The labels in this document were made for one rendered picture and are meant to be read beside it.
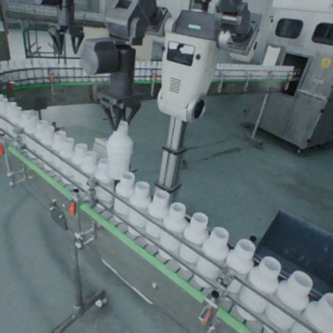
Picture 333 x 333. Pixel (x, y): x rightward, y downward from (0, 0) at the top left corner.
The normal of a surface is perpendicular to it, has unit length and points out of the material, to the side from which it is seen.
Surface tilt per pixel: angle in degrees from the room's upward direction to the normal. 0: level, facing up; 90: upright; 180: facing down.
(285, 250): 90
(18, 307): 0
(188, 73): 90
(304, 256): 90
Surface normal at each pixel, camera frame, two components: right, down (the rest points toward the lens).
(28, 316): 0.14, -0.85
